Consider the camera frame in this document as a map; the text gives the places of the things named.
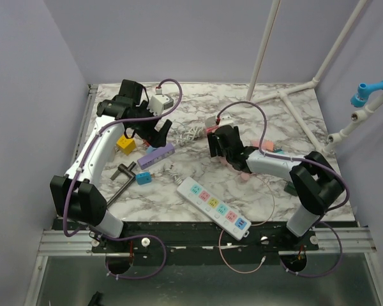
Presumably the dark green cube socket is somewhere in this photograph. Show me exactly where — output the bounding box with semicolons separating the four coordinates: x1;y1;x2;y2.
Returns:
283;182;297;196

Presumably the teal plug adapter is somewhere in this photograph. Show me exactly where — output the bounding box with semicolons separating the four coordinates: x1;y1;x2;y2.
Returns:
273;148;285;154

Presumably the white power strip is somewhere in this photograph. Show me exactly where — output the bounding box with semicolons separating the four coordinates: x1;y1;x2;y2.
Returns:
177;177;252;241

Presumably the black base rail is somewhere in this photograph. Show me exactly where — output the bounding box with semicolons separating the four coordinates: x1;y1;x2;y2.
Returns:
51;221;311;267

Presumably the aluminium extrusion rail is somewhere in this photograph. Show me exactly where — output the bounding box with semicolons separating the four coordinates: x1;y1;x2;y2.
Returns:
38;228;377;257

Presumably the white pvc pipe frame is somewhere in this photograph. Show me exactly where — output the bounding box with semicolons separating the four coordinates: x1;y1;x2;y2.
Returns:
233;1;383;142

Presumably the blue pipe fitting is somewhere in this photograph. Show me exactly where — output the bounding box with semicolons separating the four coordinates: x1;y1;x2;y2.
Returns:
350;80;383;108

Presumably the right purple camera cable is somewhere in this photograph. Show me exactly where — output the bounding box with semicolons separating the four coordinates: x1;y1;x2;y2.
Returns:
216;101;350;278

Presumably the pink cube socket adapter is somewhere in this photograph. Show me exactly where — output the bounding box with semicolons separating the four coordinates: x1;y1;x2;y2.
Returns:
251;140;274;152

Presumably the blue cube socket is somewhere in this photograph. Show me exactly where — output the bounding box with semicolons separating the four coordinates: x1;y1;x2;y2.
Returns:
135;171;152;186

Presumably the purple usb power strip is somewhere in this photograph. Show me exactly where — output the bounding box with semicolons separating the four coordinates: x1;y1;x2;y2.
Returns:
137;143;175;170

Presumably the dark metal t-handle key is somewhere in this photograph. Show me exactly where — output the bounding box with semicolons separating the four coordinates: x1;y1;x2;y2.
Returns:
107;161;138;208

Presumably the light blue usb charger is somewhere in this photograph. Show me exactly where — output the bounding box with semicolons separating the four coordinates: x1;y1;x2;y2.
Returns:
146;146;156;154

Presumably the pink round plug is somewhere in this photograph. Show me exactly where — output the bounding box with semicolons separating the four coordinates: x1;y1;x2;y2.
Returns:
240;173;250;182

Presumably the yellow cube socket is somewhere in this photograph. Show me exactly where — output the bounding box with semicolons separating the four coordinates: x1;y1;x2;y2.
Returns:
116;135;137;156

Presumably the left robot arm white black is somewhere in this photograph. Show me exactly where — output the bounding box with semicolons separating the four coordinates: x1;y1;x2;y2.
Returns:
50;80;180;252

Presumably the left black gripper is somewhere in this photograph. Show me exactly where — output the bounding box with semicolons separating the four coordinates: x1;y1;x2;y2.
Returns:
129;101;172;148

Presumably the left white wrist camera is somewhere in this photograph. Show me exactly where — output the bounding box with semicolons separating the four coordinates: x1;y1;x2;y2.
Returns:
148;87;174;116

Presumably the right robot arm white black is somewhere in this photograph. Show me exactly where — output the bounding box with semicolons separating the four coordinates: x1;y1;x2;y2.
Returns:
207;125;346;250

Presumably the thin pink power cord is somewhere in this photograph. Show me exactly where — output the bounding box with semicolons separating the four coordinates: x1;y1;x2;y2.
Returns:
218;175;277;275

